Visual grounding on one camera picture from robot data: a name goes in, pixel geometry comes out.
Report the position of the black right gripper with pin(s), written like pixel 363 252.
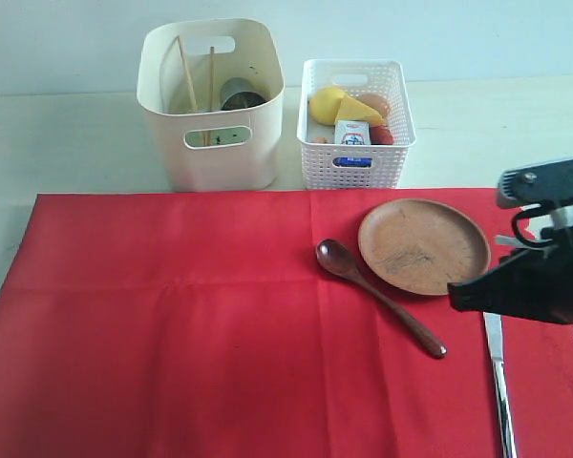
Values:
pixel 527 284

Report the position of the yellow cheese wedge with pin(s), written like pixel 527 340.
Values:
pixel 351 109

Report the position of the yellow lemon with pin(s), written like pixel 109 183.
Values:
pixel 324 104

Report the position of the white perforated plastic basket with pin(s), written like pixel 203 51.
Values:
pixel 329 165

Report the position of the silver table knife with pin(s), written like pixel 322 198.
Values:
pixel 494 336

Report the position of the brown wooden plate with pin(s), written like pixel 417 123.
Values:
pixel 421 246

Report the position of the red sausage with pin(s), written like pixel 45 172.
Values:
pixel 381 135

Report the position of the brown egg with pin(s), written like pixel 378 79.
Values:
pixel 376 102

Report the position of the stainless steel cup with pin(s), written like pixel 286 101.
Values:
pixel 238 93

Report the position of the small milk carton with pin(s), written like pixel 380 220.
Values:
pixel 352 133

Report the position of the dark wooden spoon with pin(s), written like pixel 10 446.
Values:
pixel 338 260

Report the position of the cream plastic bin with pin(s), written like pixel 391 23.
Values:
pixel 244 143

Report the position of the pale green ceramic bowl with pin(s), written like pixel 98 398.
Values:
pixel 187 104

